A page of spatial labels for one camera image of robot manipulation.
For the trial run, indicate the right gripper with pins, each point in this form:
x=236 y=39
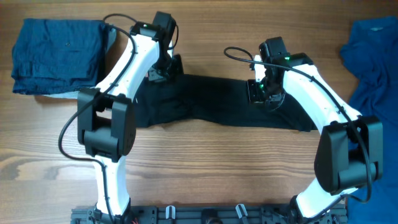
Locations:
x=253 y=97

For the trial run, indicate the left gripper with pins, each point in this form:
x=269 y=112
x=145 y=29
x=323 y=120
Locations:
x=176 y=63

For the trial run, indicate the black polo shirt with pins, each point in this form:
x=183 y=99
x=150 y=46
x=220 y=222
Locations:
x=218 y=100

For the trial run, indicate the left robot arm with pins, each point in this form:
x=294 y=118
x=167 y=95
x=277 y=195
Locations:
x=106 y=126

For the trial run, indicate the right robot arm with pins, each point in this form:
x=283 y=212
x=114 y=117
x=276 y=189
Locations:
x=349 y=153

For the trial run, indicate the folded light grey garment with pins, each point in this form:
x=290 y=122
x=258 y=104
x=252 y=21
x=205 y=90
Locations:
x=112 y=34

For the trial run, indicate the bright blue polo shirt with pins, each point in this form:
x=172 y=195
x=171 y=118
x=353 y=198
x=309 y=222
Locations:
x=371 y=56

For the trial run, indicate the folded dark blue garment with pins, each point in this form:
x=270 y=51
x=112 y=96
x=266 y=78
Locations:
x=57 y=56

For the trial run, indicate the right white rail clip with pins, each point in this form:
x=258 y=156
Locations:
x=241 y=211

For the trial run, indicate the white rail clip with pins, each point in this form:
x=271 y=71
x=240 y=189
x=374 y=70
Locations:
x=170 y=212
x=241 y=211

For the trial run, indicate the left white rail clip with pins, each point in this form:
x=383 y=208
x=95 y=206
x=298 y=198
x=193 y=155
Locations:
x=170 y=212

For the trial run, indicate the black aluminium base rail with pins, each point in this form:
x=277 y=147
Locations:
x=268 y=213

